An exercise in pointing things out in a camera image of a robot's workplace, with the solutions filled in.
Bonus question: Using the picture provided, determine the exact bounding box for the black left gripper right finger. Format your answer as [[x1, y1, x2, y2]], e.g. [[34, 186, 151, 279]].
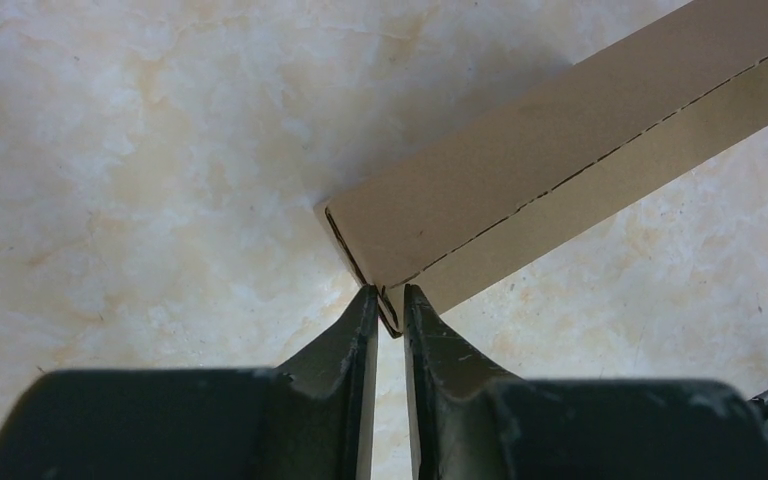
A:
[[403, 285, 768, 479]]

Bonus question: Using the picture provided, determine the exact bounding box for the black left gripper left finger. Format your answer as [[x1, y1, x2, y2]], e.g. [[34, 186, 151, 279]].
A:
[[0, 286, 379, 479]]

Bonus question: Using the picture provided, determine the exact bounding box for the brown cardboard box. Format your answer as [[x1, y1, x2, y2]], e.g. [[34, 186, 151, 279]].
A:
[[322, 1, 768, 337]]

